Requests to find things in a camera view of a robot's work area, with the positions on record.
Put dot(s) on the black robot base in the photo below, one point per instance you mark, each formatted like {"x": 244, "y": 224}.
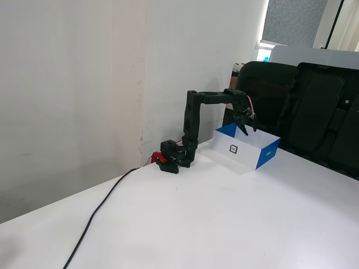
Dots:
{"x": 171, "y": 151}

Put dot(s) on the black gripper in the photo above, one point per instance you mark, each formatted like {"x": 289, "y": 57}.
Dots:
{"x": 243, "y": 117}

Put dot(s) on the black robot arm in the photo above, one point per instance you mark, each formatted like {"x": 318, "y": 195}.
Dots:
{"x": 192, "y": 112}

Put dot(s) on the black window frame bar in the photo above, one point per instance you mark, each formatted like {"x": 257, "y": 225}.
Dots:
{"x": 335, "y": 22}

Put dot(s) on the blue and white cardboard box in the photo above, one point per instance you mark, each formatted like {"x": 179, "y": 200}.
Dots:
{"x": 246, "y": 154}

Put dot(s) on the white desk divider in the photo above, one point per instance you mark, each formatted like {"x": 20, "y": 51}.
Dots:
{"x": 308, "y": 56}

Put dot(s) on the black table clamp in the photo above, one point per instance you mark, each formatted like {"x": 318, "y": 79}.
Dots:
{"x": 168, "y": 168}

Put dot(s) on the gray window blind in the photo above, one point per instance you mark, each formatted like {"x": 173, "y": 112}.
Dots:
{"x": 294, "y": 19}

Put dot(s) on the black office chair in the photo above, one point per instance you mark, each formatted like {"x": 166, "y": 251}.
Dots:
{"x": 269, "y": 81}

